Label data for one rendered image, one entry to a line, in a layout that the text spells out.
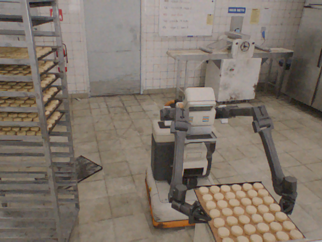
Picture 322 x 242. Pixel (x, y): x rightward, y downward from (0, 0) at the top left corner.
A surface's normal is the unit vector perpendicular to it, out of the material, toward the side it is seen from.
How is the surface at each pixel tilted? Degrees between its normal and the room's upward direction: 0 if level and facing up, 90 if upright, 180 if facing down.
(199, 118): 98
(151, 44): 90
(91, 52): 90
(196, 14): 90
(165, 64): 90
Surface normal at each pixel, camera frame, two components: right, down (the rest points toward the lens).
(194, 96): 0.14, -0.39
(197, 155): 0.15, 0.54
